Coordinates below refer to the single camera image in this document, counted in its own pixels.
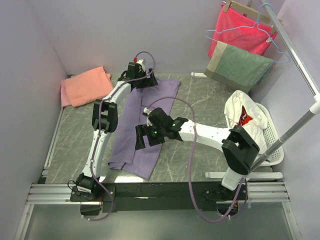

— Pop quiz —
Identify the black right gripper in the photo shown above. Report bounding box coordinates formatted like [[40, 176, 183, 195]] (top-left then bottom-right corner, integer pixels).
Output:
[[135, 123, 166, 151]]

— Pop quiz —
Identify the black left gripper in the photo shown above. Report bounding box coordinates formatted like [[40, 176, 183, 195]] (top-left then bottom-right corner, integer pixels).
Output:
[[135, 69, 158, 90]]

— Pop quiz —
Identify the purple t shirt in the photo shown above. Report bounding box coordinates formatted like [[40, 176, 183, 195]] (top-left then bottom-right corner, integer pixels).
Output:
[[108, 79, 181, 180]]

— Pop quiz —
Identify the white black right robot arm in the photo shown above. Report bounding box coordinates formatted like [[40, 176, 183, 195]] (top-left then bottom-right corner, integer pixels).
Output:
[[135, 107, 260, 200]]

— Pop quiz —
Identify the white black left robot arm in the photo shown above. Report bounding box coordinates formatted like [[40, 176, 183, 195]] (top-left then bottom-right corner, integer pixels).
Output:
[[76, 58, 158, 201]]

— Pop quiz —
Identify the folded pink t shirt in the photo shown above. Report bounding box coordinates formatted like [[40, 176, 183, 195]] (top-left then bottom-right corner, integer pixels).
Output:
[[60, 66, 114, 107]]

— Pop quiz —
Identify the black base beam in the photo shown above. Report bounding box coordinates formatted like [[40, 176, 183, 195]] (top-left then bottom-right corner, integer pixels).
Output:
[[70, 181, 247, 216]]

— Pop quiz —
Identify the white t shirt with print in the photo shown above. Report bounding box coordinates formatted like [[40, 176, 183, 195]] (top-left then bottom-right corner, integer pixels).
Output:
[[224, 90, 268, 154]]

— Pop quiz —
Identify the green and beige towel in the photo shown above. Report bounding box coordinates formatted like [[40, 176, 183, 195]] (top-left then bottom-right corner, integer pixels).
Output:
[[204, 41, 275, 93]]

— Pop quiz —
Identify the red towel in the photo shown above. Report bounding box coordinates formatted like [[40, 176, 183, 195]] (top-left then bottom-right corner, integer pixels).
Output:
[[207, 5, 279, 60]]

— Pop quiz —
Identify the white laundry basket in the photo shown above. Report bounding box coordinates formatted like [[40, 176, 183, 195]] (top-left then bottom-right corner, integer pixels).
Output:
[[256, 102, 285, 167]]

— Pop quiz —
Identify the wooden clip hanger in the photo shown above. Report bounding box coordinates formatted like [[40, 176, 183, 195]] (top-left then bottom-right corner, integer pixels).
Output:
[[222, 0, 274, 27]]

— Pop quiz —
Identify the silver clothes rack pole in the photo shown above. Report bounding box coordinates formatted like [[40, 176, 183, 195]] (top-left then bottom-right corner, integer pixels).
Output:
[[252, 0, 320, 178]]

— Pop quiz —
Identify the blue wire hanger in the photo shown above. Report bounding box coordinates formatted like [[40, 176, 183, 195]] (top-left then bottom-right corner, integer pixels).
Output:
[[204, 3, 292, 64]]

